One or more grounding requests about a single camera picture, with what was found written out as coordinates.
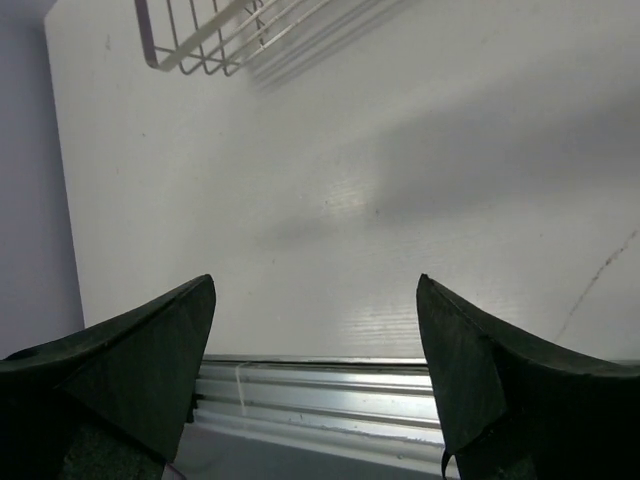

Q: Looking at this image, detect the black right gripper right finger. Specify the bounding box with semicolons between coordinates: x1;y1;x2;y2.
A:
416;275;639;479

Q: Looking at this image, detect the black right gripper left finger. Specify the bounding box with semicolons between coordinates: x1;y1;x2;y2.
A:
1;274;216;479

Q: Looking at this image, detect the aluminium table edge rail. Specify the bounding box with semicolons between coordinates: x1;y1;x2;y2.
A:
194;355;459;479

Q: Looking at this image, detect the metal wire dish rack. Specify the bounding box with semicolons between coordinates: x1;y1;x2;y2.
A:
134;1;336;77

